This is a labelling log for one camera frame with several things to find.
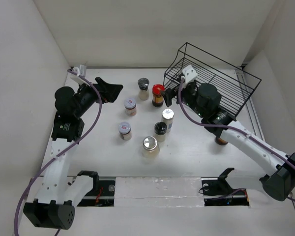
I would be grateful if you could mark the white lid spice jar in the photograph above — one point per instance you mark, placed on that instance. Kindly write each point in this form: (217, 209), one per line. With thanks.
(130, 106)
(124, 129)

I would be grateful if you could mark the black knob grinder bottle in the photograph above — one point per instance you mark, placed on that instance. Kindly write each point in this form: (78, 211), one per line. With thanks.
(160, 130)

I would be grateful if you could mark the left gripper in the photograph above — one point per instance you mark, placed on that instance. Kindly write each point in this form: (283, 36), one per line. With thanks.
(109, 92)

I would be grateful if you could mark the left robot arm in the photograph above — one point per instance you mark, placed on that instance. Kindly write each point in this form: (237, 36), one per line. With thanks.
(55, 203)

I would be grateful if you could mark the black wire rack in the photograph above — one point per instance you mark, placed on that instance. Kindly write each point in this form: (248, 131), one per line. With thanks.
(234, 84)

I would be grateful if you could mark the red lid sauce bottle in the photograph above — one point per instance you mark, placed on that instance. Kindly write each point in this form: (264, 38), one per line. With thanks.
(157, 99)
(220, 141)

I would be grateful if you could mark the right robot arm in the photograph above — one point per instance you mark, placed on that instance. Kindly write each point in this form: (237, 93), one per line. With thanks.
(201, 105)

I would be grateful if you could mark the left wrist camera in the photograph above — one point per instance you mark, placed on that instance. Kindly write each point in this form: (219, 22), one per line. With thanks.
(79, 70)

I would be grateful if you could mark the black cap grinder bottle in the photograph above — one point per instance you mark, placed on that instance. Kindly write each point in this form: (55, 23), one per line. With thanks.
(143, 84)

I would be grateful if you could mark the silver lid glass jar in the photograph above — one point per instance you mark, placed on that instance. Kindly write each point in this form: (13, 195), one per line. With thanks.
(150, 148)

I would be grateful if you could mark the silver lid blue label bottle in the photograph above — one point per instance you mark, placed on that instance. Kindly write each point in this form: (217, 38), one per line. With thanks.
(167, 118)

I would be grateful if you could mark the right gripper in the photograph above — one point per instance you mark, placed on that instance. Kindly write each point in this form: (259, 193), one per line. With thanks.
(168, 94)

